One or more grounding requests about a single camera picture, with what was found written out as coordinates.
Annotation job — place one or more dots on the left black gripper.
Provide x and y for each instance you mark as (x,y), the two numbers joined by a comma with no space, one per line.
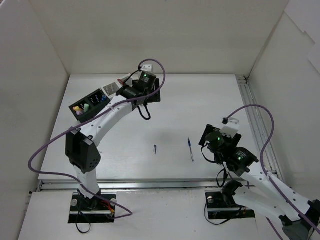
(155,91)

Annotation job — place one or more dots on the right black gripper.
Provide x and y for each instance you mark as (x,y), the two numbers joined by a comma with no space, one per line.
(206,130)

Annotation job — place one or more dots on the blue pen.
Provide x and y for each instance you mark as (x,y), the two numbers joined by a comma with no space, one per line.
(190,149)

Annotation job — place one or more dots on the green highlighter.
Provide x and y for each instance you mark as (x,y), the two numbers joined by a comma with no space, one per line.
(86,108)

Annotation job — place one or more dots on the yellow highlighter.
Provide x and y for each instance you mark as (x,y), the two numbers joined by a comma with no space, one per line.
(76,108)

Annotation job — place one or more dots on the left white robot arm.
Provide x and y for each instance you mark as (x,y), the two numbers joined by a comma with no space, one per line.
(104,111)

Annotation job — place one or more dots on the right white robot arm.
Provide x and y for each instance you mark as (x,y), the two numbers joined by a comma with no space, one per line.
(298,215)

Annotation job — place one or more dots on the white slotted container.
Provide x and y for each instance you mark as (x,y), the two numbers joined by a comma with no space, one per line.
(111,89)

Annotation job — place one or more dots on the black slotted container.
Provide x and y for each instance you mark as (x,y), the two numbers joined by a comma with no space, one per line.
(91,105)

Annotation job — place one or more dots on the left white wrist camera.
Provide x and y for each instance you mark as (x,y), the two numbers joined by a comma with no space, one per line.
(146,68)

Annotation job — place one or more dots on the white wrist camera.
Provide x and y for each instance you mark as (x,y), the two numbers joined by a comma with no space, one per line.
(146,68)
(231,128)

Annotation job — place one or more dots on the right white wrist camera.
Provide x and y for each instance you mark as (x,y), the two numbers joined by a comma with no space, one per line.
(231,128)

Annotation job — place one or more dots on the aluminium front rail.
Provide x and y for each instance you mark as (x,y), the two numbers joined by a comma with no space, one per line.
(64,184)

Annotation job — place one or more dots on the aluminium side rail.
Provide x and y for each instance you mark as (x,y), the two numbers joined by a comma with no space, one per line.
(258,126)

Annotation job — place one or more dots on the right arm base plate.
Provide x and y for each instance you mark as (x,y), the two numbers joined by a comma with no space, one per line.
(219,212)

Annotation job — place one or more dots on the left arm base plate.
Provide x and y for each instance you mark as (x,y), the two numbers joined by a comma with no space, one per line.
(92,211)

